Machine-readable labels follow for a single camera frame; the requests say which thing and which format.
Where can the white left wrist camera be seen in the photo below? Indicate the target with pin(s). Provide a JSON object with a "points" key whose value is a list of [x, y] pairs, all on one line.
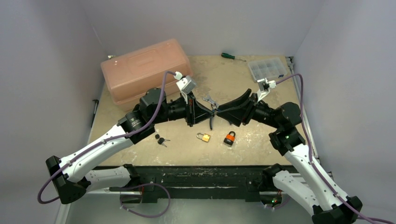
{"points": [[185, 83]]}

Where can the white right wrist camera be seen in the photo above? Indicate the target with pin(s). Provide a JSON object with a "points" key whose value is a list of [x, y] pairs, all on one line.
{"points": [[265, 87]]}

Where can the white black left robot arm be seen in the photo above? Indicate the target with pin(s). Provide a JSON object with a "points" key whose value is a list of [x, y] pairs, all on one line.
{"points": [[73, 175]]}

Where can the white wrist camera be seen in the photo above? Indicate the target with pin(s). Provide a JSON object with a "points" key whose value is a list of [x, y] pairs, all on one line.
{"points": [[265, 87], [185, 83]]}

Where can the clear plastic organizer box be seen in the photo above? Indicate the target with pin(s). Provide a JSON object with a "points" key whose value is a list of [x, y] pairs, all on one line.
{"points": [[271, 68]]}

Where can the pink translucent plastic toolbox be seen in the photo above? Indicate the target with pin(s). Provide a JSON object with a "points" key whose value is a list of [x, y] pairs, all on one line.
{"points": [[129, 76]]}

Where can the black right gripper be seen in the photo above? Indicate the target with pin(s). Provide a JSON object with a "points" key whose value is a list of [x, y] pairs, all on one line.
{"points": [[250, 109]]}

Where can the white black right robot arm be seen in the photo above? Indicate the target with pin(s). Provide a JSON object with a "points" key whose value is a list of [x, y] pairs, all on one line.
{"points": [[320, 196]]}

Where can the blue handled pliers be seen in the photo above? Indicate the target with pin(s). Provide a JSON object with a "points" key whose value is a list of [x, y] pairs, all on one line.
{"points": [[214, 110]]}

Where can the brass padlock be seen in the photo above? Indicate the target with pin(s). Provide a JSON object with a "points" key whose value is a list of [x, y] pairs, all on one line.
{"points": [[203, 136]]}

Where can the silver open-end wrench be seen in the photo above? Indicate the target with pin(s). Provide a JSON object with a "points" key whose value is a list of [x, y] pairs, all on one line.
{"points": [[213, 103]]}

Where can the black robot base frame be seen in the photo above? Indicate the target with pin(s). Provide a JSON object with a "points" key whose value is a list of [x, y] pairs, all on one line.
{"points": [[201, 182]]}

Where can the green handled screwdriver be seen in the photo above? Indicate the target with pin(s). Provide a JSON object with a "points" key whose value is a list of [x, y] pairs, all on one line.
{"points": [[229, 56]]}

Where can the orange black padlock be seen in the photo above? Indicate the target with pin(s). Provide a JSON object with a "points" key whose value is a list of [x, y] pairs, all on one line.
{"points": [[229, 138]]}

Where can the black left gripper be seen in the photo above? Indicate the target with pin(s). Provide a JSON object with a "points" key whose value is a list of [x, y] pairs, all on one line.
{"points": [[196, 112]]}

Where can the black headed key bunch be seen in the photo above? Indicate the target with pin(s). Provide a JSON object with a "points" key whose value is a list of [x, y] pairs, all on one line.
{"points": [[161, 140]]}

